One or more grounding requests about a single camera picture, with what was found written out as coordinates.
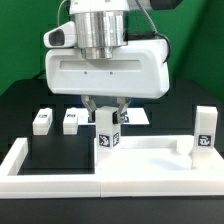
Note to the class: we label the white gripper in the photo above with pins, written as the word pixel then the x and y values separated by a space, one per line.
pixel 137 70

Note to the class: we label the white desk top tray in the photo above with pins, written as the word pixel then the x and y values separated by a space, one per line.
pixel 148 155

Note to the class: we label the tag marker plate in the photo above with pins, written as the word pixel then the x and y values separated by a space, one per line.
pixel 133 116

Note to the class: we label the white U-shaped fence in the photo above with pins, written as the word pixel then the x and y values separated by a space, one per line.
pixel 98 184

